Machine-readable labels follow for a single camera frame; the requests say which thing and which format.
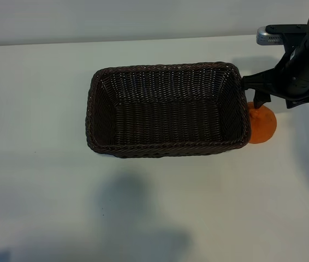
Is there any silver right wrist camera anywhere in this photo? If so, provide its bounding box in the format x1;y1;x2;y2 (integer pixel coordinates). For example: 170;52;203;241
256;23;308;55

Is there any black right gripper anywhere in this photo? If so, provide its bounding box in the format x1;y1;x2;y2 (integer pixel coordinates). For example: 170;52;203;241
241;0;309;110

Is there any orange fruit with knobbed top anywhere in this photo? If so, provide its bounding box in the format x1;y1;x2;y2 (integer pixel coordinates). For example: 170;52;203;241
247;101;277;145

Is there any dark brown woven wicker basket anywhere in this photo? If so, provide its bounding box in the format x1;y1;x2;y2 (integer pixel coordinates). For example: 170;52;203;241
85;61;252;159

